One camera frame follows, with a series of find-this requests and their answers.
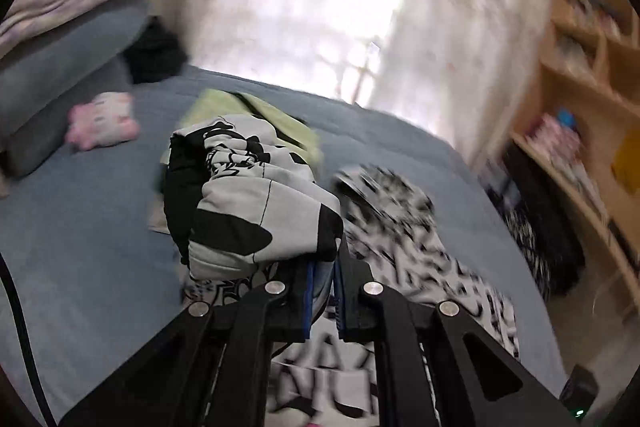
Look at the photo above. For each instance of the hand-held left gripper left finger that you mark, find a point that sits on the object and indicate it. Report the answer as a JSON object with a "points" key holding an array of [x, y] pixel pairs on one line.
{"points": [[308, 302]]}

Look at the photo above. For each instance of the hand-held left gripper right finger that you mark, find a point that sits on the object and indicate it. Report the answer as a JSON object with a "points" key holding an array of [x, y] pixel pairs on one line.
{"points": [[340, 302]]}

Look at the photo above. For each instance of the black and white printed hoodie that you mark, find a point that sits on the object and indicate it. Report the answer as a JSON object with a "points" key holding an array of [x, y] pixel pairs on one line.
{"points": [[250, 197]]}

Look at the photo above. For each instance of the light green garment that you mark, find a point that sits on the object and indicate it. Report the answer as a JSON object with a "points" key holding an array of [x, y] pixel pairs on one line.
{"points": [[215, 107]]}

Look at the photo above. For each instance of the bed with blue sheet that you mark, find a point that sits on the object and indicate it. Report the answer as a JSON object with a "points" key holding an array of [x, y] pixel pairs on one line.
{"points": [[90, 217]]}

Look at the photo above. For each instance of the black box with green light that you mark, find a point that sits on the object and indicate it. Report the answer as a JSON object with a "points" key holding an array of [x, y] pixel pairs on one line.
{"points": [[577, 392]]}

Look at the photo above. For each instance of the stack of pink boxes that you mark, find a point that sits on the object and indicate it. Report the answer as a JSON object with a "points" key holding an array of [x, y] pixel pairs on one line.
{"points": [[552, 142]]}

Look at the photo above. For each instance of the pink and white plush toy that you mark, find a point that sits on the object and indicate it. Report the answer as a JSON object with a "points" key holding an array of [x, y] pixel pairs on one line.
{"points": [[102, 119]]}

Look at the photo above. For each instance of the dark cloth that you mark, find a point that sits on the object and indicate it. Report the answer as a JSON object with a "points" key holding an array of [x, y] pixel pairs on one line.
{"points": [[155, 54]]}

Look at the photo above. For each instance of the small blue box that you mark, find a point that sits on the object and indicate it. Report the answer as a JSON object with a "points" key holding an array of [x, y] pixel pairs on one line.
{"points": [[566, 118]]}

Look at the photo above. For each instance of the grey pillow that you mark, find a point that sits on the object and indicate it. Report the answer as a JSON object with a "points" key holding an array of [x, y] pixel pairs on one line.
{"points": [[65, 52], [55, 127]]}

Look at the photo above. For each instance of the yellow object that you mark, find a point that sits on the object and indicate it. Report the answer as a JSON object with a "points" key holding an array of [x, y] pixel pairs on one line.
{"points": [[627, 167]]}

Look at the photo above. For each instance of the wooden shelf unit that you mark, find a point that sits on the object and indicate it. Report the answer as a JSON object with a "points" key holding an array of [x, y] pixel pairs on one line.
{"points": [[575, 82]]}

